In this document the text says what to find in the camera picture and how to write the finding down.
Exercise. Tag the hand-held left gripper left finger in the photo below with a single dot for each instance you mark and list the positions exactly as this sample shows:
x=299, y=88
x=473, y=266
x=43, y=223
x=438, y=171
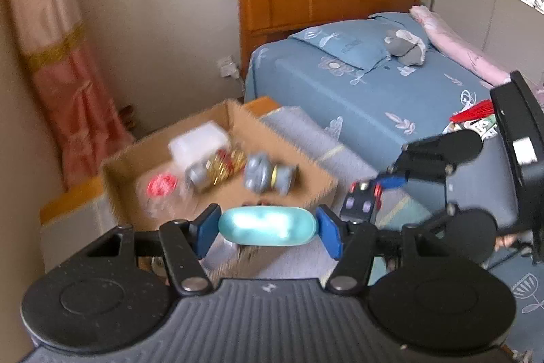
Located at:
x=208, y=231

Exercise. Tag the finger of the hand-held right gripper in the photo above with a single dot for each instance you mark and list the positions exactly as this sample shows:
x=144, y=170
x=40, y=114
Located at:
x=446, y=215
x=393, y=181

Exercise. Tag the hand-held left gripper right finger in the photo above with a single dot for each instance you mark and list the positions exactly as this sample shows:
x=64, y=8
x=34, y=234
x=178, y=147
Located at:
x=329, y=231

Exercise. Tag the teal oval toy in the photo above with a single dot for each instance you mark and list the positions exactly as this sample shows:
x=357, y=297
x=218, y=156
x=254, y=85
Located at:
x=263, y=227

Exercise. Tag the gold foil item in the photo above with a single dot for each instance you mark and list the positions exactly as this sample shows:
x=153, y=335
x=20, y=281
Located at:
x=219, y=171

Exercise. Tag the cotton swab box green label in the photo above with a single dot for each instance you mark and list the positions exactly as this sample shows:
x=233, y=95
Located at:
x=197, y=142

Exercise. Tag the brown cardboard box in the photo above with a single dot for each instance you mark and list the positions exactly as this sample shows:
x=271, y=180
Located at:
x=272, y=133

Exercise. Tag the person's right hand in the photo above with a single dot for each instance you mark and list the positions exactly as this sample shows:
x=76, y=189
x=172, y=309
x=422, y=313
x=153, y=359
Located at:
x=508, y=242

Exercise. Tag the grey yellow round toy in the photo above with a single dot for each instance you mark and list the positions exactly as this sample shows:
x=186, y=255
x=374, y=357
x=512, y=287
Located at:
x=282, y=178

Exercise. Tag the red packet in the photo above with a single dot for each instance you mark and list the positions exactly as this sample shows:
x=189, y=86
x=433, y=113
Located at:
x=474, y=111

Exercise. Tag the bed with blue floral sheet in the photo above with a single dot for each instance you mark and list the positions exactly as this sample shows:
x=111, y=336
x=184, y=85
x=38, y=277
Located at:
x=361, y=99

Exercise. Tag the grey plush toy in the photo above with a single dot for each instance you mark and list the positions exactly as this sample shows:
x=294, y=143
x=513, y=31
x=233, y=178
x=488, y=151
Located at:
x=406, y=46

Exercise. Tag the blue floral pillow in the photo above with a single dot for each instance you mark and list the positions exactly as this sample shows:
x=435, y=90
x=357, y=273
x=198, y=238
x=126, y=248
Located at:
x=352, y=44

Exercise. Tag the pink quilt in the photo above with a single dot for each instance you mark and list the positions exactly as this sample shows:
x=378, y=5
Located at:
x=459, y=44

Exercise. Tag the white wardrobe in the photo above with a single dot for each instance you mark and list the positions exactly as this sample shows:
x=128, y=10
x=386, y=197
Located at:
x=467, y=18

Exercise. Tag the pink curtain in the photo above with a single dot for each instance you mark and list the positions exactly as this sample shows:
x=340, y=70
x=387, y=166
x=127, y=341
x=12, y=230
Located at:
x=63, y=48

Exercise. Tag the white wall socket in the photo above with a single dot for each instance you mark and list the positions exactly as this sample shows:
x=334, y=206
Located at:
x=227, y=67

